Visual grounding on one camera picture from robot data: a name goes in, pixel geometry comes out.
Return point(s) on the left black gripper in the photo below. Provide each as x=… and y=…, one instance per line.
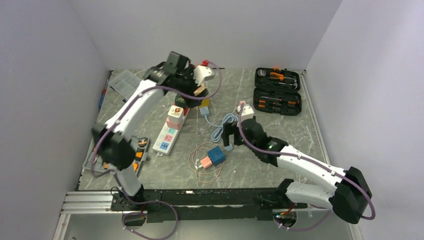
x=189, y=74

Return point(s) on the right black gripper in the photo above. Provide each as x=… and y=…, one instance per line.
x=230, y=128

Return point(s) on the blue cube adapter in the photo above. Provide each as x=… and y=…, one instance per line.
x=216, y=156

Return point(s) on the black tool case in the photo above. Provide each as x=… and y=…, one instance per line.
x=277, y=97

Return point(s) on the small pink charger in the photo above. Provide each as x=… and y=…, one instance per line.
x=206, y=163

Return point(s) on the clear plastic screw box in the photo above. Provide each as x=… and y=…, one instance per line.
x=125, y=82

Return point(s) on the white power strip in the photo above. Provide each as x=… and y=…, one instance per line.
x=166, y=139

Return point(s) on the grey tool case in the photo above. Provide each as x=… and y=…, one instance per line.
x=140, y=143

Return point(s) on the peach cube adapter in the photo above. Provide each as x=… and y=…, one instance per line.
x=201, y=91

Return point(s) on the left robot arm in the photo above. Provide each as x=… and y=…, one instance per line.
x=113, y=139

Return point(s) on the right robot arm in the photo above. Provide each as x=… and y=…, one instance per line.
x=343, y=191

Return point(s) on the dark green cube adapter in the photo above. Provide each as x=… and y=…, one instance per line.
x=179, y=101

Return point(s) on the red cube adapter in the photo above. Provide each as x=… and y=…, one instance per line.
x=186, y=111

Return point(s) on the yellow cube adapter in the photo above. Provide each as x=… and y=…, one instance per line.
x=205, y=103

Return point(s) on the white cube adapter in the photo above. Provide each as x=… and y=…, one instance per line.
x=175, y=114

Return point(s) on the pink cube adapter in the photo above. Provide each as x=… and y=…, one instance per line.
x=174, y=125

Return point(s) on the round tape measure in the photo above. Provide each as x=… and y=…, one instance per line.
x=261, y=73

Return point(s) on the orange pliers in black case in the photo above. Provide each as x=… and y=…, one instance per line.
x=282, y=78

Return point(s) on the blue pen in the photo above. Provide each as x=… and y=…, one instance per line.
x=102, y=96

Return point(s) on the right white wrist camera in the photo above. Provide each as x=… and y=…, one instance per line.
x=246, y=113

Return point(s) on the black base frame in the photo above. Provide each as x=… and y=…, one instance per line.
x=274, y=201

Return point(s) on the aluminium rail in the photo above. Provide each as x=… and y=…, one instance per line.
x=86, y=202

